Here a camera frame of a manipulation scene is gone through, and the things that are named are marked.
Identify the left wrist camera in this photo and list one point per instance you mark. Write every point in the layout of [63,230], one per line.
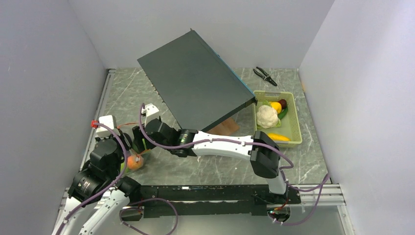
[105,126]

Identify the clear zip top bag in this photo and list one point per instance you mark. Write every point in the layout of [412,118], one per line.
[135,153]

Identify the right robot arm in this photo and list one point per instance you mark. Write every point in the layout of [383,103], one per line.
[260,150]

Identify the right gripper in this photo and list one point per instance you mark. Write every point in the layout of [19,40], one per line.
[138,137]

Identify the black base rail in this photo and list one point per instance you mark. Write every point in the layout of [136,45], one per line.
[157,201]

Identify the yellow corn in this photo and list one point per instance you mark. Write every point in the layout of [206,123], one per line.
[277,137]

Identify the aluminium frame profile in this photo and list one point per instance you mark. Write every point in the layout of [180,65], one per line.
[97,107]

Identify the yellow pepper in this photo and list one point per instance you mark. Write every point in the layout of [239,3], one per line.
[277,106]

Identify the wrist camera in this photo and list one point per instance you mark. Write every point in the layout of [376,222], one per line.
[105,126]
[149,112]

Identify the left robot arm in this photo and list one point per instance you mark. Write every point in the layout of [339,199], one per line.
[105,163]

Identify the red apple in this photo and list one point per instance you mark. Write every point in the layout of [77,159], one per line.
[283,103]

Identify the dark grey network switch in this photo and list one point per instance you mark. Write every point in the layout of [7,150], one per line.
[195,83]

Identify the light green plastic basket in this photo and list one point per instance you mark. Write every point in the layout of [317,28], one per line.
[290,127]

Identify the wooden base board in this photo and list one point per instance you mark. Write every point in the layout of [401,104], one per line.
[225,128]

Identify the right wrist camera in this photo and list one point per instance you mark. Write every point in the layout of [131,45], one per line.
[149,112]

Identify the orange fruit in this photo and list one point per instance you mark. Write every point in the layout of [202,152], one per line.
[135,162]

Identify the black pliers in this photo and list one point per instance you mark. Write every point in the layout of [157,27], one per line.
[260,72]

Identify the white cauliflower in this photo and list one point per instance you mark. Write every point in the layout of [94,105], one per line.
[266,117]

